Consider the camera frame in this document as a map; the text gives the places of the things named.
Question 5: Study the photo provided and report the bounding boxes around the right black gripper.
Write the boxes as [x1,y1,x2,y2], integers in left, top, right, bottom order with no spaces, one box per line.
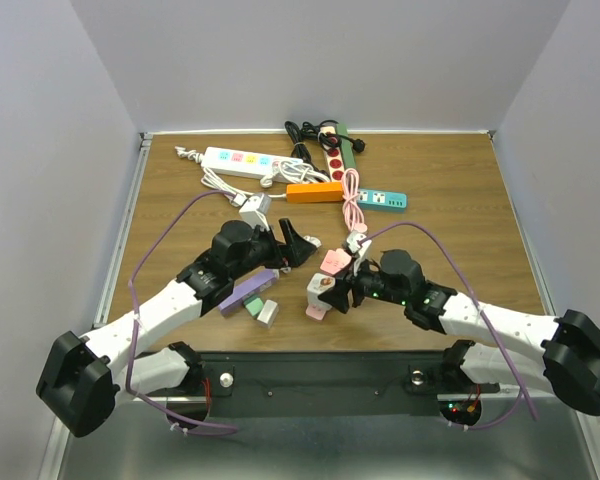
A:
[316,255,408,314]

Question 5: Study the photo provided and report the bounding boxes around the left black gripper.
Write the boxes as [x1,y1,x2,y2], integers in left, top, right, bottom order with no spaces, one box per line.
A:
[230,219,316,281]

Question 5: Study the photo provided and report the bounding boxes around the pink power strip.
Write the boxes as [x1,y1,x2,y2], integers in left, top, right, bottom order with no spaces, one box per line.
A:
[305,305,331,321]

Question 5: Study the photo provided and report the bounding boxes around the pink cube socket adapter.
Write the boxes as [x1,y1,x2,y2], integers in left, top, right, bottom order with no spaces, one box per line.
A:
[320,248,352,276]

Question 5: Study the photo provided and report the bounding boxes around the purple power strip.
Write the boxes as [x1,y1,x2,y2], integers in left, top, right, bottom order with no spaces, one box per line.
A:
[218,269,280,316]

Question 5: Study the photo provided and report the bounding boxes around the white usb charger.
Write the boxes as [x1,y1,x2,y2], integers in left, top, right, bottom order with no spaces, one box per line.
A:
[256,300,279,328]

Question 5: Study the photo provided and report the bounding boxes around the pink power strip cable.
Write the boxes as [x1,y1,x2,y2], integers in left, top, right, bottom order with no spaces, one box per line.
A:
[340,168,370,236]

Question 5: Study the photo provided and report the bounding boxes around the green usb charger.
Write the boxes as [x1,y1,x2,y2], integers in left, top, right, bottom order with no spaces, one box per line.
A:
[243,296,264,318]

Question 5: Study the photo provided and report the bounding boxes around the white cube socket adapter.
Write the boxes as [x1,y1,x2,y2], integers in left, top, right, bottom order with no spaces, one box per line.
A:
[306,273,335,311]

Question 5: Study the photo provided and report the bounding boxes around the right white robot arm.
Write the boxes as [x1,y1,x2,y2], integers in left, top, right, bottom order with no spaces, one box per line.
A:
[307,250,600,416]

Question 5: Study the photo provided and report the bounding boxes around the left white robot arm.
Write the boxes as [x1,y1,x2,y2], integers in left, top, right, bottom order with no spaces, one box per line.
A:
[36,218,320,437]

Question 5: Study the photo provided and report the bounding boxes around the orange power strip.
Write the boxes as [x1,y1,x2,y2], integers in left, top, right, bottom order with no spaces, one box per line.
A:
[285,182,344,204]

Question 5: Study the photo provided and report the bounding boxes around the teal power strip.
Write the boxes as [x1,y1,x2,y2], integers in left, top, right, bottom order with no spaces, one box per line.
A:
[357,188,408,214]

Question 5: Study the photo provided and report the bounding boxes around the white multicolour power strip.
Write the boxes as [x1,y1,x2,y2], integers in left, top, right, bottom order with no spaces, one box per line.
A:
[199,147,303,182]

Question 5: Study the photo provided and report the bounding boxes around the beige red power strip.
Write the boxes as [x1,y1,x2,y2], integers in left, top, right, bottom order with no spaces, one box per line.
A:
[318,123,345,182]

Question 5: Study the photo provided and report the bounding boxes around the green power strip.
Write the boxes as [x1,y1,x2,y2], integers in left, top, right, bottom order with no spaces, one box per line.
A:
[335,123,357,169]

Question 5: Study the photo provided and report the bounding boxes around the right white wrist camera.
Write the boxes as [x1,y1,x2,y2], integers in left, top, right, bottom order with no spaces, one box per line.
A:
[343,230,372,275]

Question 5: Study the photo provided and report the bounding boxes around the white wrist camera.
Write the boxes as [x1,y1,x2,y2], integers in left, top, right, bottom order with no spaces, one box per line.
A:
[239,193,272,230]
[343,230,372,275]

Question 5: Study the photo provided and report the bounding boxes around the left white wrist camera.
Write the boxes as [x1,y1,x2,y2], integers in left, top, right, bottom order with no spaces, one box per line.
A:
[239,193,272,230]

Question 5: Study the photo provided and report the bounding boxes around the white power strip cable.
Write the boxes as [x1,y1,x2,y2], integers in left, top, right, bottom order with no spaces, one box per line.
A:
[174,145,331,207]

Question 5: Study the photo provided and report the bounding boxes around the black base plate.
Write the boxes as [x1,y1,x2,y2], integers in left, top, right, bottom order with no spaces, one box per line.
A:
[201,350,499,419]

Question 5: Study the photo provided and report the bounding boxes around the black coiled power cable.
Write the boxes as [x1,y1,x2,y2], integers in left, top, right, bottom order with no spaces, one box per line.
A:
[284,118,367,177]

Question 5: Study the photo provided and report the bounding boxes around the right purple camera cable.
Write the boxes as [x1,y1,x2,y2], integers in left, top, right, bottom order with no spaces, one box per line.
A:
[357,221,540,431]

